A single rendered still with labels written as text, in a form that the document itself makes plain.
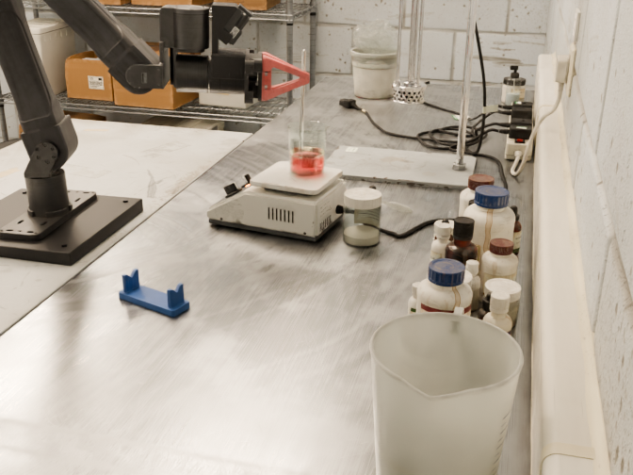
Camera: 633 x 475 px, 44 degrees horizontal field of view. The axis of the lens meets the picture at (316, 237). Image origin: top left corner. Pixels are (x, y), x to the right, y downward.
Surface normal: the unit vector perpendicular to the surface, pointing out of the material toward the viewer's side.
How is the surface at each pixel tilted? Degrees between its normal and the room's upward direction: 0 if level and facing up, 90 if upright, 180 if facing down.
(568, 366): 0
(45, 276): 0
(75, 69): 90
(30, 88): 87
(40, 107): 79
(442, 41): 89
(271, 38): 90
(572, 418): 0
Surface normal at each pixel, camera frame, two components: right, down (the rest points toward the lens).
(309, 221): -0.39, 0.35
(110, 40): -0.07, 0.20
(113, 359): 0.01, -0.92
